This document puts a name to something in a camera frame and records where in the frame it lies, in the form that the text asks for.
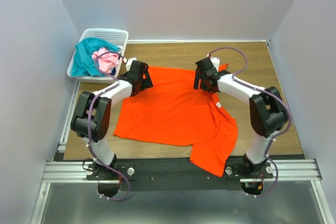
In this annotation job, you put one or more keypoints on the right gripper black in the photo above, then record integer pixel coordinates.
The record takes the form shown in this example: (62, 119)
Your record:
(197, 77)

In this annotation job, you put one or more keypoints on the teal t shirt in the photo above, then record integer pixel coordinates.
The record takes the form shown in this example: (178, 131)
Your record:
(83, 64)

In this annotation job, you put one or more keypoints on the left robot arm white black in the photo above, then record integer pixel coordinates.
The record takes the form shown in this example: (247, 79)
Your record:
(91, 117)

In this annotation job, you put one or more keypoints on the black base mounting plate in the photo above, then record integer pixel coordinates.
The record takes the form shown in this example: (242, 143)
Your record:
(174, 174)

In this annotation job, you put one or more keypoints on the orange t shirt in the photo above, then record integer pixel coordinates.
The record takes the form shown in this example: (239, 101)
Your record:
(172, 112)

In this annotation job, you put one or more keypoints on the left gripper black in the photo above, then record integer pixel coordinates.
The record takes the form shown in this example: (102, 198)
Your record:
(146, 82)

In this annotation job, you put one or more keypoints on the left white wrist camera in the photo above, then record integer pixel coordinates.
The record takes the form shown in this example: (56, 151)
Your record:
(128, 63)

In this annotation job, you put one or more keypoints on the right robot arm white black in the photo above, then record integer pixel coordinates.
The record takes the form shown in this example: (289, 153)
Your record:
(268, 112)

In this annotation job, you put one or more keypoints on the pink t shirt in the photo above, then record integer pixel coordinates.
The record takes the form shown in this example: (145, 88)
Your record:
(107, 60)

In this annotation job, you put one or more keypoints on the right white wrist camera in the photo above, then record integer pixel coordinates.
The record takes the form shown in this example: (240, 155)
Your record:
(215, 61)

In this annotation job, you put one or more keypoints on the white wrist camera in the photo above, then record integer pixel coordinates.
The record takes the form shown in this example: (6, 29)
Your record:
(128, 63)
(215, 61)

